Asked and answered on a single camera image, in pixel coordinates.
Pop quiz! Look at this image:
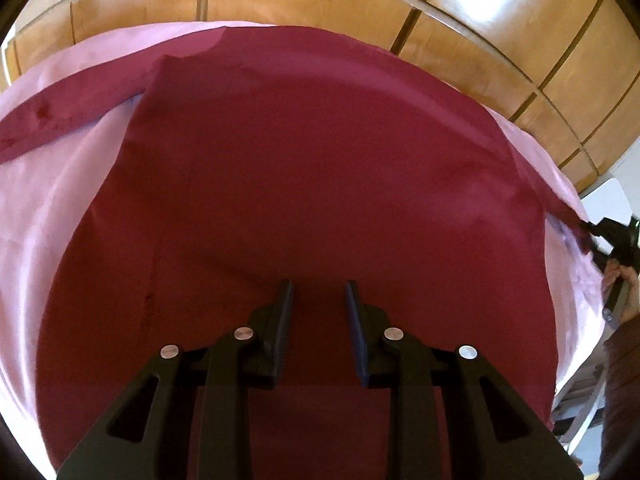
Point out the person's right hand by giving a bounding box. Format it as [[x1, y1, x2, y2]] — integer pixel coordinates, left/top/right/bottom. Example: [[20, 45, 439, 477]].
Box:
[[601, 259, 639, 302]]

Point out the white bedside furniture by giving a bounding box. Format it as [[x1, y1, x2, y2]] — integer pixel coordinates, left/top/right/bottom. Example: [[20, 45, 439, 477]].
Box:
[[552, 177, 636, 457]]

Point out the pink bed sheet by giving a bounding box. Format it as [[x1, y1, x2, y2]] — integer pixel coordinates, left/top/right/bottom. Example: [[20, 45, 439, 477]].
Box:
[[0, 20, 607, 480]]

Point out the person's right forearm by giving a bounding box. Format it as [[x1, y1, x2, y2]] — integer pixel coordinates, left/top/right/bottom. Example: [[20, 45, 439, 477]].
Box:
[[597, 305, 640, 480]]

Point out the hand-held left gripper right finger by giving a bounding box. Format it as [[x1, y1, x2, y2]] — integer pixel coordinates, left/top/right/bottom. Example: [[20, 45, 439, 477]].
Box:
[[345, 280, 586, 480]]

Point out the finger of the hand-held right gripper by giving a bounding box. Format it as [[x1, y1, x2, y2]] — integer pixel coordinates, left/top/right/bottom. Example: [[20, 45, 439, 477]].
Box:
[[581, 217, 610, 242]]

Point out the maroon shirt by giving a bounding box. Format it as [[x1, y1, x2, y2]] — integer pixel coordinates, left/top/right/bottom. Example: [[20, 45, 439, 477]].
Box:
[[0, 25, 592, 480]]

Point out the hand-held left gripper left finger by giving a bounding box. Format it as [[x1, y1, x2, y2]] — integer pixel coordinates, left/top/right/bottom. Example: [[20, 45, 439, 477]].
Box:
[[56, 279, 296, 480]]

